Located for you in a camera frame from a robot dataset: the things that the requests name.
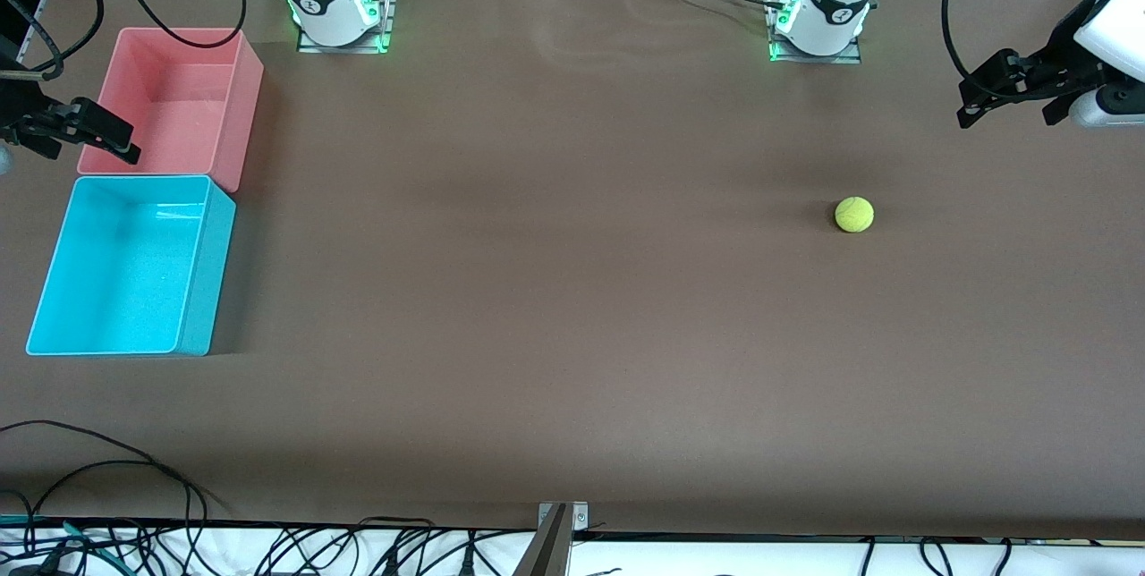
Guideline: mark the yellow-green tennis ball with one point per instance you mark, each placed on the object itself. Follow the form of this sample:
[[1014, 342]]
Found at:
[[854, 215]]

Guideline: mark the brown table cover sheet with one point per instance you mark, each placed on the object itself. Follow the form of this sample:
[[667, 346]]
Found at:
[[572, 308]]

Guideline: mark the small metal table bracket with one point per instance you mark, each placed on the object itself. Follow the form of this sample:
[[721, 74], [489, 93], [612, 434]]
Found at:
[[577, 515]]

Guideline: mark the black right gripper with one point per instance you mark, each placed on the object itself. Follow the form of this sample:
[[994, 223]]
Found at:
[[20, 116]]

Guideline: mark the pink plastic bin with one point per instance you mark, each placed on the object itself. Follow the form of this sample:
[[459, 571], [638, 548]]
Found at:
[[183, 97]]

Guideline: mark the dark metal bar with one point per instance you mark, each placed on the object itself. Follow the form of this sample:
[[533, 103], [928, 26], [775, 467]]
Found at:
[[547, 549]]

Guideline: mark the blue plastic bin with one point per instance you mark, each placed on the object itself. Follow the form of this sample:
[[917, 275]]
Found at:
[[116, 281]]

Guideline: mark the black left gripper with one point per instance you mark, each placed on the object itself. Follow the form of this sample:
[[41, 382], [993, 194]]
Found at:
[[1064, 66]]

